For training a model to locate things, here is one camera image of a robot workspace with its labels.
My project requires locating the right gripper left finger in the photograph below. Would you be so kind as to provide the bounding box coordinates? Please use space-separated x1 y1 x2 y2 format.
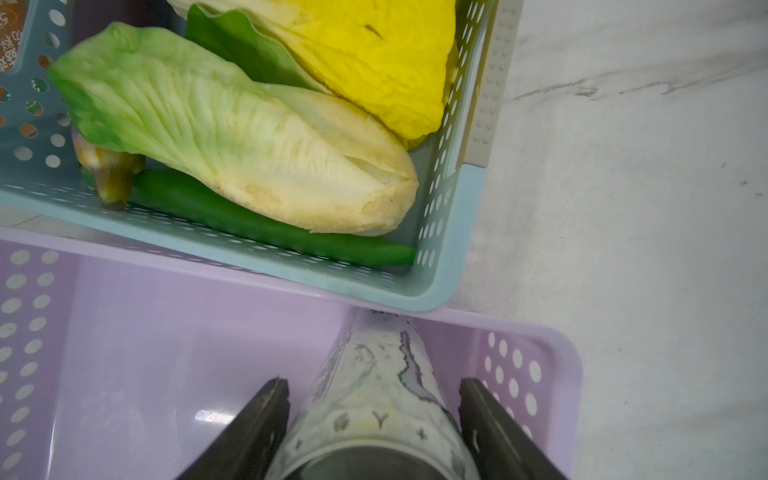
178 377 290 480

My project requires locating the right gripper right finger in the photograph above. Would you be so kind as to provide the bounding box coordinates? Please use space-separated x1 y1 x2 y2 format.
458 378 566 480

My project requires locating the white Monster can back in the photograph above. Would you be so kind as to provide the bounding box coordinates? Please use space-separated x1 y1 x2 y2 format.
265 309 480 479

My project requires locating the purple plastic basket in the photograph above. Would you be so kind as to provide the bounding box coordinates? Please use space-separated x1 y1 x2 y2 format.
1 228 583 479

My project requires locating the blue plastic basket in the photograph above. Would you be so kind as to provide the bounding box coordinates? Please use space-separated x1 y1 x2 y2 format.
1 1 523 312

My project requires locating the green chili pepper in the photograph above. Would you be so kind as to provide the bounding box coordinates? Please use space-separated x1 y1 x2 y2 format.
79 164 419 269

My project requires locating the green lettuce head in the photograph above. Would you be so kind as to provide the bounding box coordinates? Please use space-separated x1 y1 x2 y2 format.
48 22 419 236

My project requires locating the purple eggplant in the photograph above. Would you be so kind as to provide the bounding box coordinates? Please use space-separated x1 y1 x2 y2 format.
70 0 173 209

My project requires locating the yellow napa cabbage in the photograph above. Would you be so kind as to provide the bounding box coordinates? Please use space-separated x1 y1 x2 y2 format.
204 1 457 149

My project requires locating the green snack packet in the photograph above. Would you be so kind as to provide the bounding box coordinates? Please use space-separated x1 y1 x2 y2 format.
0 0 28 72

